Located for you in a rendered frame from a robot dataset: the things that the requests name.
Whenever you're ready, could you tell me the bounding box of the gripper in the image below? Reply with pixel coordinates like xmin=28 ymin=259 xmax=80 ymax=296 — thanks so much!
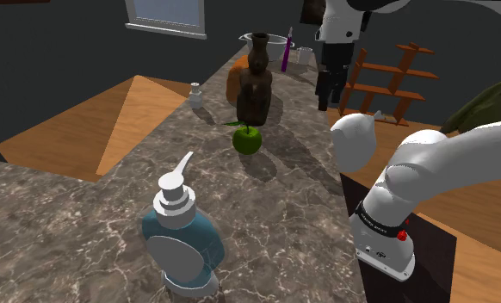
xmin=315 ymin=40 xmax=356 ymax=112

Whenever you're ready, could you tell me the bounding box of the white cup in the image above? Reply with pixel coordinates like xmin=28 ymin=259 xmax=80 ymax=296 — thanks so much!
xmin=295 ymin=46 xmax=315 ymax=66

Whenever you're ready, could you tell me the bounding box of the purple pen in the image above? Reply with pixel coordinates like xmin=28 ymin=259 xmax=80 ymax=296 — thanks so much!
xmin=280 ymin=26 xmax=294 ymax=73

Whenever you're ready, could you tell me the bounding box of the orange wooden shelf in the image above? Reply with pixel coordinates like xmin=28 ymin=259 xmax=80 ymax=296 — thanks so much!
xmin=337 ymin=41 xmax=441 ymax=127

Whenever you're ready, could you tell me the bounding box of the dark brown wooden vase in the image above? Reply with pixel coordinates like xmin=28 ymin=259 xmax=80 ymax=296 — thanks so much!
xmin=236 ymin=32 xmax=274 ymax=127

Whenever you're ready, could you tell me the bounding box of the orange rounded object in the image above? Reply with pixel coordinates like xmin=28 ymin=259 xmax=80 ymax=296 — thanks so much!
xmin=226 ymin=54 xmax=251 ymax=107

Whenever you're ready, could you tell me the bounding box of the green apple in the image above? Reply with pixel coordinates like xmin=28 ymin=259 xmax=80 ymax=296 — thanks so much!
xmin=223 ymin=121 xmax=263 ymax=157

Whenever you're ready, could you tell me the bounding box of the small white bottle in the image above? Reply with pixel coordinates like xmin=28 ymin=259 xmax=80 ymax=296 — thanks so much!
xmin=189 ymin=82 xmax=205 ymax=110

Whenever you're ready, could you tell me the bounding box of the olive green armchair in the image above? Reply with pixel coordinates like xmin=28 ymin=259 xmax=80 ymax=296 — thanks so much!
xmin=440 ymin=69 xmax=501 ymax=136

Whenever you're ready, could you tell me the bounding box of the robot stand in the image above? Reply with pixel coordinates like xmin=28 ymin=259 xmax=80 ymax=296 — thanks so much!
xmin=339 ymin=173 xmax=458 ymax=303

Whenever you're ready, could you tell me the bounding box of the blue soap dispenser white pump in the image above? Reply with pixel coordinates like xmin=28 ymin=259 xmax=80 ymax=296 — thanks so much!
xmin=140 ymin=151 xmax=226 ymax=299

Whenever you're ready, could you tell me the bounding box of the dark brown wall picture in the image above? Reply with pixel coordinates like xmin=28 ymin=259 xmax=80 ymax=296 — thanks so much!
xmin=299 ymin=0 xmax=328 ymax=26

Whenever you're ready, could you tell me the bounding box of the window with white frame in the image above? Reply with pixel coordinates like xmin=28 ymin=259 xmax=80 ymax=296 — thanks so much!
xmin=124 ymin=0 xmax=208 ymax=41

